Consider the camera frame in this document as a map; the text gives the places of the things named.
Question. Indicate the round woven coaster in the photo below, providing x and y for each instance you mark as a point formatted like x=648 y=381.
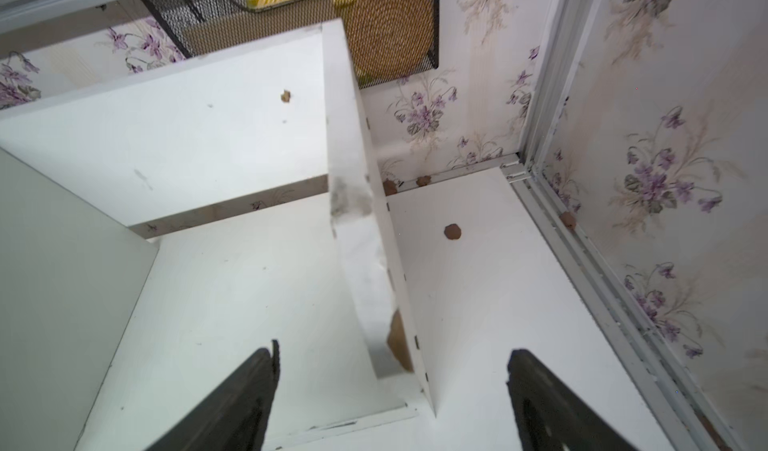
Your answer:
x=389 y=39

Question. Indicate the black mesh basket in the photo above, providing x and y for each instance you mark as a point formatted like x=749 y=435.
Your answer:
x=198 y=27

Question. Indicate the white wooden bookshelf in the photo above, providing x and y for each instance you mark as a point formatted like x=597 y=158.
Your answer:
x=156 y=231

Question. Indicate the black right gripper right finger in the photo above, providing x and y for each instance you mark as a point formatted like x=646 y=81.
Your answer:
x=549 y=415

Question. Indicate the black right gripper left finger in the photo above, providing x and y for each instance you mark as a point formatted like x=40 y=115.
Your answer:
x=235 y=415

